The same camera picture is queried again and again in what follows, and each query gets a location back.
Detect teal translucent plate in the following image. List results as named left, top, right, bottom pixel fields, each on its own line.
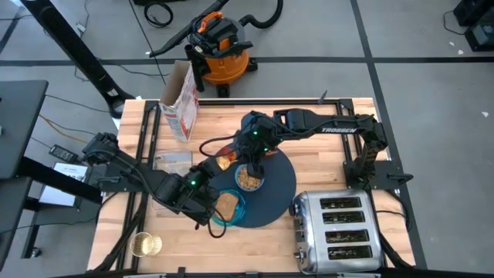
left=210, top=188, right=247, bottom=228

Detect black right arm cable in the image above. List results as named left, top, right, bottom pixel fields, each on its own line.
left=198, top=133, right=244, bottom=158

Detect black perforated stand leg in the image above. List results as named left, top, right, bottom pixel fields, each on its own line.
left=21, top=0, right=135, bottom=119

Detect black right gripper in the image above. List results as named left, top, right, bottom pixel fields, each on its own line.
left=246, top=146, right=269, bottom=180

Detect dark round woven placemat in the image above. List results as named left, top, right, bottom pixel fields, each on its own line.
left=203, top=148, right=297, bottom=229

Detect black vacuum hose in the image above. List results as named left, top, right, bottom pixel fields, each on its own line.
left=238, top=0, right=285, bottom=30

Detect toasted cereal pieces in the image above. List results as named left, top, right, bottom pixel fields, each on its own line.
left=237, top=165, right=263, bottom=190

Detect black desk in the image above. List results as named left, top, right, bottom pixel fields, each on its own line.
left=0, top=80, right=103, bottom=270

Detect red and white cereal box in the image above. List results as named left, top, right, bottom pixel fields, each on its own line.
left=158, top=59, right=201, bottom=144

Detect white paper sheet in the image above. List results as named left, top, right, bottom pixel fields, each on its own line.
left=38, top=161, right=89, bottom=208

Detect orange bowl with blue inside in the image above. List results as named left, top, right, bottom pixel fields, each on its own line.
left=234, top=162, right=266, bottom=193

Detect coiled black cable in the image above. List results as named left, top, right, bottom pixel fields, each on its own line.
left=143, top=0, right=174, bottom=29

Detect black vacuum wand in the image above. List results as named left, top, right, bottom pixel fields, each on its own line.
left=149, top=0, right=231, bottom=59

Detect stainless steel four-slot toaster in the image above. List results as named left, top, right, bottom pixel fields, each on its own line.
left=289, top=188, right=384, bottom=274

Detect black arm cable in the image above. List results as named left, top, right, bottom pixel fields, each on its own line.
left=198, top=133, right=244, bottom=158
left=207, top=214, right=229, bottom=239

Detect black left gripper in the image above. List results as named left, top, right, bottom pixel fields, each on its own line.
left=189, top=154, right=228, bottom=191

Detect black power adapter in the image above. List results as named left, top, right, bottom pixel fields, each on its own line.
left=49, top=144, right=78, bottom=164

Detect black equipment cases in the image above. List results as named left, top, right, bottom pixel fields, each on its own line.
left=453, top=0, right=494, bottom=53

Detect clear plastic container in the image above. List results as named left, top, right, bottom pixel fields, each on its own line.
left=151, top=148, right=194, bottom=179

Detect brown toast slice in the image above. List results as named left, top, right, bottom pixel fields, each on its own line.
left=215, top=192, right=239, bottom=222

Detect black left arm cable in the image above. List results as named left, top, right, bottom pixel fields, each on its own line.
left=207, top=214, right=229, bottom=239

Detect orange and black shop vacuum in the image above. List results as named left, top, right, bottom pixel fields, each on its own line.
left=184, top=10, right=259, bottom=98

